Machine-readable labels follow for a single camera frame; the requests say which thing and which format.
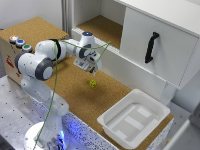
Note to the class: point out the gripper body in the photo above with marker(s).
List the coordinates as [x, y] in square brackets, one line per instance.
[87, 62]

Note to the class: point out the yellow block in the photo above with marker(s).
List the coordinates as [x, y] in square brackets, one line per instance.
[93, 83]

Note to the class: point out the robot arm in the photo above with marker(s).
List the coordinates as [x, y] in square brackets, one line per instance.
[31, 65]

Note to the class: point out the white cabinet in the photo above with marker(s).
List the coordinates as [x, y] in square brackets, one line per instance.
[110, 65]

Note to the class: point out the green button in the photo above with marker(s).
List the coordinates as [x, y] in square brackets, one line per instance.
[26, 47]

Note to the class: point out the blue button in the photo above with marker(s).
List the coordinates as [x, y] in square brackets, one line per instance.
[20, 42]

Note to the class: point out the white plastic box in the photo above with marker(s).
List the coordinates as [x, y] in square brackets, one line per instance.
[133, 121]

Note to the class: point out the red button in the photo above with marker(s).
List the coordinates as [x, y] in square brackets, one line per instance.
[13, 38]

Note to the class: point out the white sliding door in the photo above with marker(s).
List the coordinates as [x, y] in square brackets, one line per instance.
[166, 40]

